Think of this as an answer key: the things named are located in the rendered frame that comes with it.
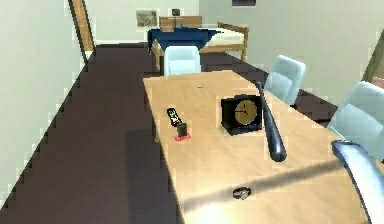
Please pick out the light wooden table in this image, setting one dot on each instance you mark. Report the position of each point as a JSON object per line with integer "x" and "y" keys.
{"x": 216, "y": 160}

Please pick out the small grey flat object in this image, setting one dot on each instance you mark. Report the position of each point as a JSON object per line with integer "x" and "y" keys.
{"x": 200, "y": 86}

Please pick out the small black box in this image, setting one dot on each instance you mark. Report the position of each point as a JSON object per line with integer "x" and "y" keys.
{"x": 175, "y": 12}

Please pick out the pale blue chair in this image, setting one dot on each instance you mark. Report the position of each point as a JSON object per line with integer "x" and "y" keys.
{"x": 181, "y": 61}
{"x": 361, "y": 120}
{"x": 286, "y": 80}

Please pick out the grey framed wall picture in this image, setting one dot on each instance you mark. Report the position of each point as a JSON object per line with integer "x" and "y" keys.
{"x": 146, "y": 18}

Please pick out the wooden bed with blue blanket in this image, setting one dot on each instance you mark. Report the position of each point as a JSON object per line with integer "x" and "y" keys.
{"x": 200, "y": 36}

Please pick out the wooden chest of drawers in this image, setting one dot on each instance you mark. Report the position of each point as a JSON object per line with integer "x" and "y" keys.
{"x": 180, "y": 22}

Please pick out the black remote control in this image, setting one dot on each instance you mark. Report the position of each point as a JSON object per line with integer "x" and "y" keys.
{"x": 173, "y": 117}

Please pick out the wooden room door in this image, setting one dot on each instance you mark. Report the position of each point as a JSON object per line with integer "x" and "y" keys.
{"x": 82, "y": 26}

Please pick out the grey wristwatch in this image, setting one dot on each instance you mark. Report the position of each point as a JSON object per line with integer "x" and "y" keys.
{"x": 241, "y": 193}

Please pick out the black square clock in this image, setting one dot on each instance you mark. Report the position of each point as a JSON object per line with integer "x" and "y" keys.
{"x": 240, "y": 113}

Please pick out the dark framed wall picture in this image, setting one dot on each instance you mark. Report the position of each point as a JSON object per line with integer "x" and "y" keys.
{"x": 244, "y": 2}

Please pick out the dark blue baseball bat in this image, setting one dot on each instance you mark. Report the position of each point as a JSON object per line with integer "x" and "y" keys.
{"x": 270, "y": 130}

